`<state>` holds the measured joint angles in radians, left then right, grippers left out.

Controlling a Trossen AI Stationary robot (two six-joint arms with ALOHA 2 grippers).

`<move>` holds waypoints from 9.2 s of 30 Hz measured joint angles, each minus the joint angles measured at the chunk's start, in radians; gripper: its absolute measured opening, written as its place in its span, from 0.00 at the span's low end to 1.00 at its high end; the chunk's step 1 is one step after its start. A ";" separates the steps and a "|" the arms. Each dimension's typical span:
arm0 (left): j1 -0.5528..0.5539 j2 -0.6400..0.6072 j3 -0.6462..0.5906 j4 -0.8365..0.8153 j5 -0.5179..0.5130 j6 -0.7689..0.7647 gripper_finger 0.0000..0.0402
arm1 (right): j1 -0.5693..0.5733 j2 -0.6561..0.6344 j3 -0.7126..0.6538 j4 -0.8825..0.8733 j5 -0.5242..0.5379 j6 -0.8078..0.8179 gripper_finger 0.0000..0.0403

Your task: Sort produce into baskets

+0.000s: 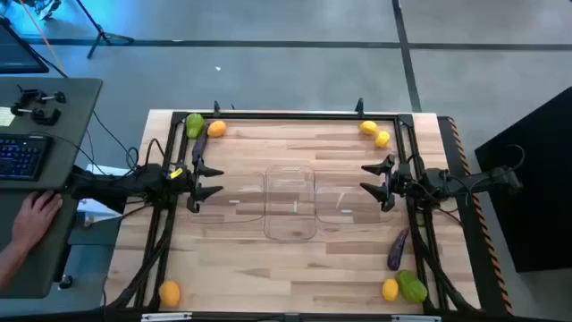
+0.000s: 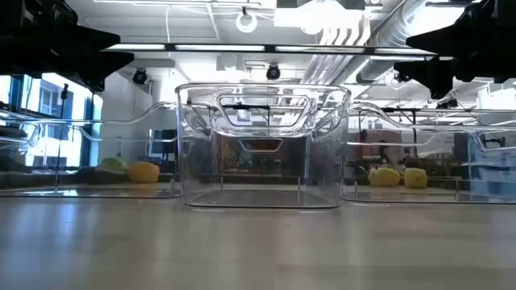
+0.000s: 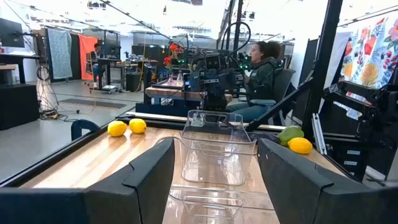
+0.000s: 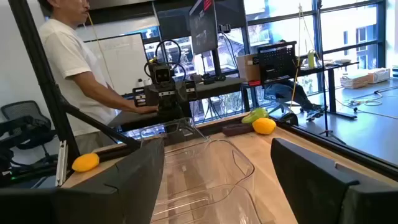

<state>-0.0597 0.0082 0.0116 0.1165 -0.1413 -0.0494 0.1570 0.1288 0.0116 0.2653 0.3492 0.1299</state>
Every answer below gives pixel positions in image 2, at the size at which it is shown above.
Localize tall clear plastic bin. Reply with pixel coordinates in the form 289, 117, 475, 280
175, 82, 352, 209

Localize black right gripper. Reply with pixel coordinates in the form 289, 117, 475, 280
393, 0, 516, 100

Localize dark background monitor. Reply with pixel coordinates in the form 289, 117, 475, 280
148, 128, 177, 156

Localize orange fruit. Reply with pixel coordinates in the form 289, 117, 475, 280
127, 161, 161, 184

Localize wide clear plastic bin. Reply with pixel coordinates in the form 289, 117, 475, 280
0, 101, 181, 200
341, 101, 516, 205

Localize window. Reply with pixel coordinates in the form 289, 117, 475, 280
0, 72, 104, 168

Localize white coiled cable ring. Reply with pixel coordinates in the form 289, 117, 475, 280
235, 11, 258, 34

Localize black stand with pole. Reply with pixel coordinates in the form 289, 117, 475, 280
54, 82, 70, 190

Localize silver ventilation duct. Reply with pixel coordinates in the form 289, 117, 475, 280
356, 0, 471, 84

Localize yellow lemon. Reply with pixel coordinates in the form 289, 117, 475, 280
403, 168, 428, 189
367, 167, 402, 188

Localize black ceiling track bar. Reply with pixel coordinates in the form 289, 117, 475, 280
102, 43, 439, 56

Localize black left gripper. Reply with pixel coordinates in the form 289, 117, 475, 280
0, 0, 135, 92

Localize green bell pepper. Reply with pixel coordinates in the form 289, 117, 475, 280
98, 156, 128, 172

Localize purple eggplant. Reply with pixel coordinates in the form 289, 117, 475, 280
76, 167, 130, 186

